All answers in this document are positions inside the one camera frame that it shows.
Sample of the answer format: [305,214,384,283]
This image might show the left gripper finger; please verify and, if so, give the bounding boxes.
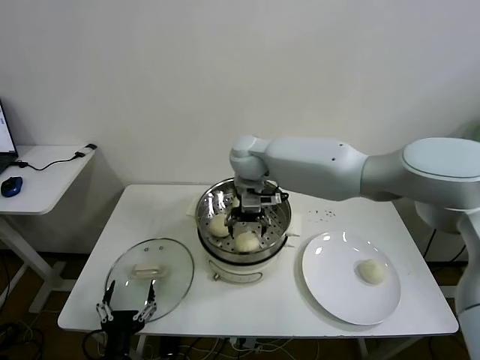
[133,280,158,323]
[95,279,116,323]

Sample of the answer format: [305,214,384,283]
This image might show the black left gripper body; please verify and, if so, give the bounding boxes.
[99,310,146,360]

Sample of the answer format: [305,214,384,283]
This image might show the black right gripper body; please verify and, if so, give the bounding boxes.
[226,208,272,224]

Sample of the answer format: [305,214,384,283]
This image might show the glass pot lid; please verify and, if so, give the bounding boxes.
[103,236,195,323]

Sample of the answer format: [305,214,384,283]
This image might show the stainless steel steamer basket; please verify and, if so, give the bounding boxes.
[186,178,303,263]

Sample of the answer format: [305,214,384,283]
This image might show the white electric cooker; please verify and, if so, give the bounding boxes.
[196,224,297,284]

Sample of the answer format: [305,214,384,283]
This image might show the white round plate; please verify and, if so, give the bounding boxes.
[301,230,402,326]

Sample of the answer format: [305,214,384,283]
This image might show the white power strip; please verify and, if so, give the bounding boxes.
[229,337,263,353]

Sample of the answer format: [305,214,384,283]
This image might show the white laptop desk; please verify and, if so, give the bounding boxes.
[0,144,97,314]

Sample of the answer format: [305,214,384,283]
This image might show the blue computer mouse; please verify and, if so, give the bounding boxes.
[0,175,24,198]

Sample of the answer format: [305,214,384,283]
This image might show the black laptop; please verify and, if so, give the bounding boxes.
[0,97,19,176]

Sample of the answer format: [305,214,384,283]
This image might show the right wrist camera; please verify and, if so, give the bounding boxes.
[239,189,283,214]

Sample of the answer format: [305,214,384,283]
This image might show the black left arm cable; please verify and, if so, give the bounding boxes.
[82,329,110,360]

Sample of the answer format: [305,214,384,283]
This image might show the tangled floor cables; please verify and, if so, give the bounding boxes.
[0,322,42,360]

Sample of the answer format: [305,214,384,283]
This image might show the black desk cable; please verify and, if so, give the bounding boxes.
[13,143,98,172]

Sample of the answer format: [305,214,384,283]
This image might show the black wall cable with adapter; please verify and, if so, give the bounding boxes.
[423,228,470,263]

